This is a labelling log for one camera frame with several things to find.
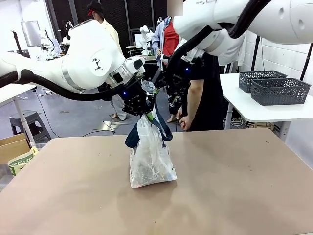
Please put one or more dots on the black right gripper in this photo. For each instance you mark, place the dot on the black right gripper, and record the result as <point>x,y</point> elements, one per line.
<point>171,79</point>

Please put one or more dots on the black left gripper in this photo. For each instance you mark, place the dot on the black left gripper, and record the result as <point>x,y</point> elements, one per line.
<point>133,104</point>

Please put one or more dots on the grey plastic lattice basket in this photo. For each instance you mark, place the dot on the grey plastic lattice basket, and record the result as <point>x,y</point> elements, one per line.
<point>247,82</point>
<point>281,93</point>

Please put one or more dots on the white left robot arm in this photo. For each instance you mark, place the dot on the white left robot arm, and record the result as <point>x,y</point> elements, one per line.
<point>85,61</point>

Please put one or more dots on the person's right forearm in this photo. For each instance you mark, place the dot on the person's right forearm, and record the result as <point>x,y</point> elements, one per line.
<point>195,98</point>

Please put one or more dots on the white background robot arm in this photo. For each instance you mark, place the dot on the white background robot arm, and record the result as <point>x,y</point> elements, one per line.
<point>52,45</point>

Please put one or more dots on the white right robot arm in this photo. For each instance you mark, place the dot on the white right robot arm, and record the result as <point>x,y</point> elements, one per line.
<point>269,22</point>

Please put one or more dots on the green and white paper bag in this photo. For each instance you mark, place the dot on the green and white paper bag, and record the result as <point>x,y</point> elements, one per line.
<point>20,164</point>

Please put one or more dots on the person's right hand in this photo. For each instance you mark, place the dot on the person's right hand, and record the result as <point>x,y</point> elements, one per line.
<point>186,123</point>

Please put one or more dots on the person in black t-shirt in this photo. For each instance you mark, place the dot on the person in black t-shirt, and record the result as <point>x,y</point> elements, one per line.
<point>210,98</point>

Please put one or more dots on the small white background robot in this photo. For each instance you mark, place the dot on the small white background robot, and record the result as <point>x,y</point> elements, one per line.
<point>144,36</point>

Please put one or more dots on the person in beige coat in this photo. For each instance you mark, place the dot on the person in beige coat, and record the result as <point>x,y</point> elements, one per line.
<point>112,34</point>

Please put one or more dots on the white side table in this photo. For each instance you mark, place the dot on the white side table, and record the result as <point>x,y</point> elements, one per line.
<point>244,110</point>

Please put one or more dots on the black light stand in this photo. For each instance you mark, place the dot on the black light stand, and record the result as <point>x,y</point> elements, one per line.
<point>256,54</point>

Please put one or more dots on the grey plastic stool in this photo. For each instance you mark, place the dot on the grey plastic stool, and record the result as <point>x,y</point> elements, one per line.
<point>31,122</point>

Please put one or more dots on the white metal pole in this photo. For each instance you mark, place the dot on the white metal pole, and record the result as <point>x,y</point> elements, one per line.
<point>23,122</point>

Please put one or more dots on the white background table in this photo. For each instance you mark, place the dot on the white background table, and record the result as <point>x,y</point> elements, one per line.
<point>14,93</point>

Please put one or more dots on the grey whiteboard panel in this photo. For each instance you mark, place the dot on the grey whiteboard panel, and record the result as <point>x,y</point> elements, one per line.
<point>29,31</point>

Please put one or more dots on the brown cardboard box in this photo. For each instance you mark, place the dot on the brown cardboard box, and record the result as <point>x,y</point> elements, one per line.
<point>12,147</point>

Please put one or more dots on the black tripod stand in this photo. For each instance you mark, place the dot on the black tripod stand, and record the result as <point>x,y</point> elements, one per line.
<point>305,63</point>

